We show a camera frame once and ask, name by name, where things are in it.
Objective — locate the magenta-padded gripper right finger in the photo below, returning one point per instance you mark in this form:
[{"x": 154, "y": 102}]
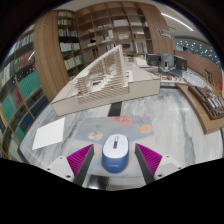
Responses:
[{"x": 166, "y": 165}]

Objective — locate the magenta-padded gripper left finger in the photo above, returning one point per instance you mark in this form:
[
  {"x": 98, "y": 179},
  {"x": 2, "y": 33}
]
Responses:
[{"x": 61, "y": 166}]

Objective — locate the blue and white computer mouse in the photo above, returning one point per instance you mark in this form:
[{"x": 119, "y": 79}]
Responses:
[{"x": 115, "y": 153}]

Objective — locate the floral print mouse pad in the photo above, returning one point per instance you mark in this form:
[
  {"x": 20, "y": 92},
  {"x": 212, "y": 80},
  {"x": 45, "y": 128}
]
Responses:
[{"x": 110, "y": 128}]

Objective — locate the white paper sheet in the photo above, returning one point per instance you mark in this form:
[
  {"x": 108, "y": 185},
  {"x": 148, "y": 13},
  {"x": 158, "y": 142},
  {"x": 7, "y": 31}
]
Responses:
[{"x": 49, "y": 133}]

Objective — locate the brown model on wooden board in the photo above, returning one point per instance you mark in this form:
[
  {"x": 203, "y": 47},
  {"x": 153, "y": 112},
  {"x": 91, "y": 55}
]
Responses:
[{"x": 206, "y": 110}]

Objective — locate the bookshelf with colourful books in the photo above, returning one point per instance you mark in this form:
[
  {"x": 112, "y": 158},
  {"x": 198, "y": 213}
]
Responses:
[{"x": 20, "y": 93}]

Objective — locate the small model on white base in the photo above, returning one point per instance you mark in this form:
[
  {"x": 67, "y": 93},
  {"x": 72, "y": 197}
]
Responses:
[{"x": 171, "y": 78}]

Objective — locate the white architectural building model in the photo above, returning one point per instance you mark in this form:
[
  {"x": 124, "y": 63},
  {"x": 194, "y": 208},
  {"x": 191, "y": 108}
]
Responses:
[{"x": 110, "y": 83}]

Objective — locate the grey display model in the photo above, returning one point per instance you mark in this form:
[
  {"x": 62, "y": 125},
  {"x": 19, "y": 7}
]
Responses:
[{"x": 166, "y": 61}]

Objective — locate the group of small spot lights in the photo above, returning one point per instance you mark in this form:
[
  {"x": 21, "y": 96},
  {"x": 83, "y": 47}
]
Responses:
[{"x": 200, "y": 48}]

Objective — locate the dark bookshelf with books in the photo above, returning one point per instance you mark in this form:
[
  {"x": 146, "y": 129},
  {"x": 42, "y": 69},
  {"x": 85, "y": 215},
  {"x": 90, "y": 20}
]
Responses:
[{"x": 70, "y": 43}]

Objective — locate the wooden shelf unit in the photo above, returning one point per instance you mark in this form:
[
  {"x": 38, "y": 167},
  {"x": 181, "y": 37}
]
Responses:
[{"x": 123, "y": 30}]

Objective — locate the long ceiling light strip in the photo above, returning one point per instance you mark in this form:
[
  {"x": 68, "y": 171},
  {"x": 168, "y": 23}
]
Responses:
[{"x": 176, "y": 20}]

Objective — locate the white wall sign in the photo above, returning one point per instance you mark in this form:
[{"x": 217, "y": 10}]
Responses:
[{"x": 164, "y": 33}]

